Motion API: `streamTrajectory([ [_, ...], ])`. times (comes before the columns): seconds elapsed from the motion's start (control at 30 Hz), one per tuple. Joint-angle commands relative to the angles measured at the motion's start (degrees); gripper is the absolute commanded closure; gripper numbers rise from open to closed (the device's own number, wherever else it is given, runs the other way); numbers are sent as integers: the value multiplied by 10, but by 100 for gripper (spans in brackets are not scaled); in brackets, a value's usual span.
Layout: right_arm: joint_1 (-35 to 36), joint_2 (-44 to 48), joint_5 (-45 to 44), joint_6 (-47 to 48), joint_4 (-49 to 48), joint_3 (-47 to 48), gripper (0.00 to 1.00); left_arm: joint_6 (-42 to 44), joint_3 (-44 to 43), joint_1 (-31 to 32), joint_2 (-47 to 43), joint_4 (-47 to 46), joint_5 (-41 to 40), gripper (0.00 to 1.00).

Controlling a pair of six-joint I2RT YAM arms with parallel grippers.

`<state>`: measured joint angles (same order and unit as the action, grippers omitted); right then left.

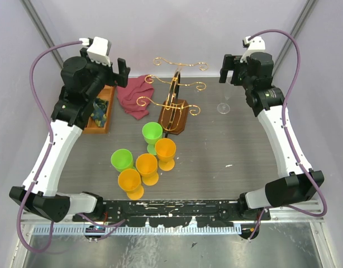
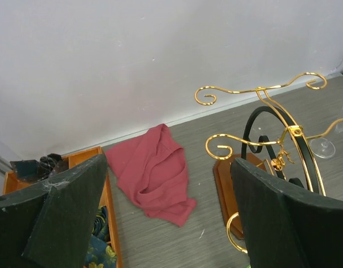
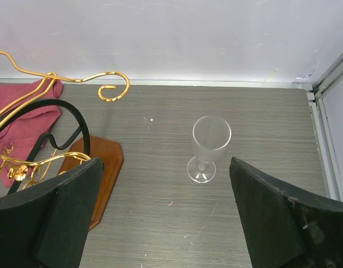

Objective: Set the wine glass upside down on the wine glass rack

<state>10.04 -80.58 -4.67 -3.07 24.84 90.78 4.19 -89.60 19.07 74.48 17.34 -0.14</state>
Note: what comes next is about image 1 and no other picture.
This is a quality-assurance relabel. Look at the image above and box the wooden compartment tray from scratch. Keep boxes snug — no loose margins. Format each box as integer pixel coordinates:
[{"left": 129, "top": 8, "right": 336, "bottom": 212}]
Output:
[{"left": 83, "top": 86, "right": 115, "bottom": 134}]

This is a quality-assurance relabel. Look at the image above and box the clear wine glass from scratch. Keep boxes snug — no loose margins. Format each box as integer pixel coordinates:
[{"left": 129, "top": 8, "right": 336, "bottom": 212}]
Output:
[{"left": 217, "top": 76, "right": 233, "bottom": 114}]

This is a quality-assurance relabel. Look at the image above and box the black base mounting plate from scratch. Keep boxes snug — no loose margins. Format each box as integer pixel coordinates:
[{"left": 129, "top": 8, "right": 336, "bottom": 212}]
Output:
[{"left": 85, "top": 199, "right": 261, "bottom": 228}]

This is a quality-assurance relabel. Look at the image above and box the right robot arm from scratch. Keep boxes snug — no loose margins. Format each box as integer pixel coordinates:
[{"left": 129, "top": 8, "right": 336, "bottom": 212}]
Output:
[{"left": 219, "top": 52, "right": 324, "bottom": 220}]

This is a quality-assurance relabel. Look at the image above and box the orange goblet front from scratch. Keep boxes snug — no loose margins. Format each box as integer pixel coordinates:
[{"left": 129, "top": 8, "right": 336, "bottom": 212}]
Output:
[{"left": 118, "top": 169, "right": 144, "bottom": 200}]

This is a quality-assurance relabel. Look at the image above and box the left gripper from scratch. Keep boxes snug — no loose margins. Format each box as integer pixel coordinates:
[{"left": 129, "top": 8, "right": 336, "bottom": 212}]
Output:
[{"left": 82, "top": 48, "right": 131, "bottom": 102}]

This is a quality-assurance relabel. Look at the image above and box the orange goblet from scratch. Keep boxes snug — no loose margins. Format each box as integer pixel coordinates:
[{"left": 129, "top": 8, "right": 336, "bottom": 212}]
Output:
[
  {"left": 155, "top": 138, "right": 177, "bottom": 171},
  {"left": 118, "top": 169, "right": 144, "bottom": 200},
  {"left": 136, "top": 153, "right": 159, "bottom": 186}
]

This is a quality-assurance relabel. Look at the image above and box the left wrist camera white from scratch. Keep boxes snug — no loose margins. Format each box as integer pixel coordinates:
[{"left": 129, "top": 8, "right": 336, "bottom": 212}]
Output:
[{"left": 79, "top": 36, "right": 111, "bottom": 67}]

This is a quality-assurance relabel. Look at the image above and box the blue yellow floral cloth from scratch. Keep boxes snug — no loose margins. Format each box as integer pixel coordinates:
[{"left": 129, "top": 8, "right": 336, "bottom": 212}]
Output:
[{"left": 90, "top": 98, "right": 108, "bottom": 128}]

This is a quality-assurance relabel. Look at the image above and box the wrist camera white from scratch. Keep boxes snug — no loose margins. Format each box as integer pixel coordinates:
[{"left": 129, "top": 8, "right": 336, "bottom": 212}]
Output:
[
  {"left": 240, "top": 36, "right": 266, "bottom": 63},
  {"left": 79, "top": 36, "right": 111, "bottom": 67}
]

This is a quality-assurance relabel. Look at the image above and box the gold wire glass rack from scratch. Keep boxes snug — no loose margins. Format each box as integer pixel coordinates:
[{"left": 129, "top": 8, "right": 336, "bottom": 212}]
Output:
[{"left": 136, "top": 57, "right": 208, "bottom": 137}]

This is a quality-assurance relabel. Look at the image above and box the maroon cloth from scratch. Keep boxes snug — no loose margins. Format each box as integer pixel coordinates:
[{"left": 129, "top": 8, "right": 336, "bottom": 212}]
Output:
[{"left": 116, "top": 75, "right": 154, "bottom": 120}]

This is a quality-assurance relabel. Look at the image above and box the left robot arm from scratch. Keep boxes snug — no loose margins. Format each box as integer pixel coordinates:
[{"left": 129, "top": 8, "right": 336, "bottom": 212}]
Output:
[{"left": 9, "top": 48, "right": 131, "bottom": 223}]

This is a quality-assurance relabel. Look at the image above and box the green goblet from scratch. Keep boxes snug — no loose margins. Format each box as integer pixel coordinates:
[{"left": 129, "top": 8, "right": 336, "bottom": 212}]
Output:
[
  {"left": 111, "top": 149, "right": 135, "bottom": 173},
  {"left": 142, "top": 122, "right": 163, "bottom": 155}
]

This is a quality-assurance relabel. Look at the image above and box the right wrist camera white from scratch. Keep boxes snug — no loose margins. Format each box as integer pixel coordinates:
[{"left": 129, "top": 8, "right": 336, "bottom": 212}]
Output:
[{"left": 240, "top": 36, "right": 266, "bottom": 63}]

